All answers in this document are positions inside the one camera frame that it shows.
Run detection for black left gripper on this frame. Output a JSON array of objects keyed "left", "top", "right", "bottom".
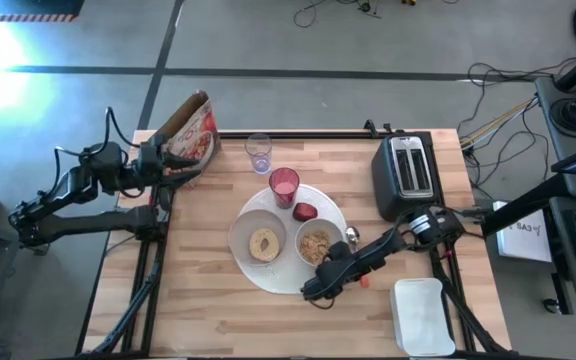
[{"left": 135, "top": 141, "right": 204, "bottom": 188}]

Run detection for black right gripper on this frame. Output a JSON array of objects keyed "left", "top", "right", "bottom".
[{"left": 301, "top": 241, "right": 375, "bottom": 303}]

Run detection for pumpkin cereal box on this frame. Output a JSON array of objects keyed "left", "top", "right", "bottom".
[{"left": 155, "top": 89, "right": 222, "bottom": 177}]

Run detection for white bowl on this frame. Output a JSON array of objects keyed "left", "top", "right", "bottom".
[{"left": 294, "top": 217, "right": 346, "bottom": 268}]

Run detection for spoon with orange handle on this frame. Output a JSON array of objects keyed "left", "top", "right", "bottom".
[{"left": 345, "top": 225, "right": 371, "bottom": 290}]

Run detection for toasted bagel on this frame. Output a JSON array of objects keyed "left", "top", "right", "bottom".
[{"left": 248, "top": 227, "right": 281, "bottom": 264}]

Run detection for red apple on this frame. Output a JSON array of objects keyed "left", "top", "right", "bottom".
[{"left": 292, "top": 201, "right": 319, "bottom": 223}]

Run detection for grey round plate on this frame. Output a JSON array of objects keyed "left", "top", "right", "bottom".
[{"left": 227, "top": 208, "right": 288, "bottom": 268}]

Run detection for pink plastic tumbler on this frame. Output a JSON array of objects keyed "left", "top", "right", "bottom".
[{"left": 268, "top": 167, "right": 301, "bottom": 210}]

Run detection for large white round plate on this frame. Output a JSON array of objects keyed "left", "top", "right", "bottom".
[{"left": 227, "top": 182, "right": 349, "bottom": 296}]

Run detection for brown cereal heap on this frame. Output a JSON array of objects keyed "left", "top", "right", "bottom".
[{"left": 299, "top": 229, "right": 332, "bottom": 266}]

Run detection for clear drinking glass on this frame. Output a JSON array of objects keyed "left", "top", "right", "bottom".
[{"left": 244, "top": 132, "right": 274, "bottom": 175}]

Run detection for white rectangular tray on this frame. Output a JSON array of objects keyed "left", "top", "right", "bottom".
[{"left": 390, "top": 277, "right": 457, "bottom": 358}]

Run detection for black toaster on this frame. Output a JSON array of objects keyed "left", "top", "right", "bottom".
[{"left": 370, "top": 132, "right": 442, "bottom": 223}]

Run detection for white printed paper sheet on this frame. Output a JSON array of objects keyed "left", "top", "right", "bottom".
[{"left": 495, "top": 201, "right": 554, "bottom": 264}]

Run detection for black slanted beam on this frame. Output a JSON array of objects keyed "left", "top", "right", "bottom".
[{"left": 481, "top": 172, "right": 572, "bottom": 237}]

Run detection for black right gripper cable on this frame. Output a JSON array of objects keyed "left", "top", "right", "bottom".
[{"left": 307, "top": 296, "right": 338, "bottom": 311}]

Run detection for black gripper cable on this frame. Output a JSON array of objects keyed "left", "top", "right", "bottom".
[
  {"left": 307, "top": 296, "right": 338, "bottom": 311},
  {"left": 52, "top": 105, "right": 142, "bottom": 162}
]

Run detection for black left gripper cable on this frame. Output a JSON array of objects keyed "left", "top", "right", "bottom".
[{"left": 52, "top": 105, "right": 142, "bottom": 162}]

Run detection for black table frame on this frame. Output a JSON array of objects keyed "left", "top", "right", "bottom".
[{"left": 75, "top": 128, "right": 515, "bottom": 360}]

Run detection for black floor cable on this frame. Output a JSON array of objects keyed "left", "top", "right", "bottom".
[
  {"left": 292, "top": 0, "right": 385, "bottom": 29},
  {"left": 466, "top": 56, "right": 576, "bottom": 136}
]

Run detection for yellow floor cables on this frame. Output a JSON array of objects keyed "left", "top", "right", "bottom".
[{"left": 459, "top": 98, "right": 538, "bottom": 148}]

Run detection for coiled black cable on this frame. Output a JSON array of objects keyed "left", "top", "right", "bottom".
[{"left": 547, "top": 96, "right": 576, "bottom": 139}]

